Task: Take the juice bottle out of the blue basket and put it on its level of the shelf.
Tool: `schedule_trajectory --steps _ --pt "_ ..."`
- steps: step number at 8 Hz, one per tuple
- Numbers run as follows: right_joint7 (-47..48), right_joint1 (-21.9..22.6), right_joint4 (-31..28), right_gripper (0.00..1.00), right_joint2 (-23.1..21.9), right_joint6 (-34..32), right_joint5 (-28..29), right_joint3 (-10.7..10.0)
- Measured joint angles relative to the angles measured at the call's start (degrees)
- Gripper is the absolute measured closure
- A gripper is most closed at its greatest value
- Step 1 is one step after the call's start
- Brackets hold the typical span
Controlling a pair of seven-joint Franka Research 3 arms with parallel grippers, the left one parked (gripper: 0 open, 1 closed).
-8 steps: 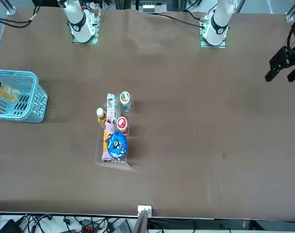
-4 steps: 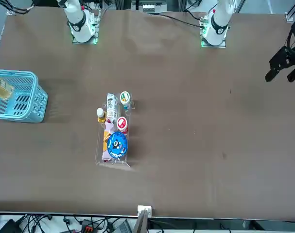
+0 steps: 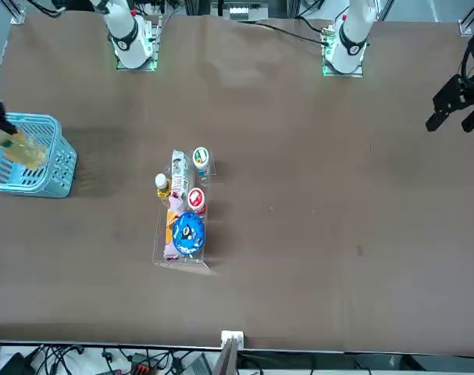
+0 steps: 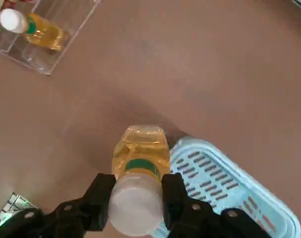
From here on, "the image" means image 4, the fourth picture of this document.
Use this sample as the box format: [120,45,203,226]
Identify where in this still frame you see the clear acrylic tiered shelf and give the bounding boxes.
[0,0,103,76]

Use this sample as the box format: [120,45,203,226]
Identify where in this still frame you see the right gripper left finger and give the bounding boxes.
[0,173,118,238]

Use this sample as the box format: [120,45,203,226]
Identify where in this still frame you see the light blue plastic basket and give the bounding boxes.
[155,135,301,238]

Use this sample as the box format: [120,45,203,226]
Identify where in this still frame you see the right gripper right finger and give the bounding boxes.
[161,173,275,238]

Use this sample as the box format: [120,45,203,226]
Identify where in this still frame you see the juice bottle white cap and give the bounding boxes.
[0,8,69,52]
[108,125,171,236]

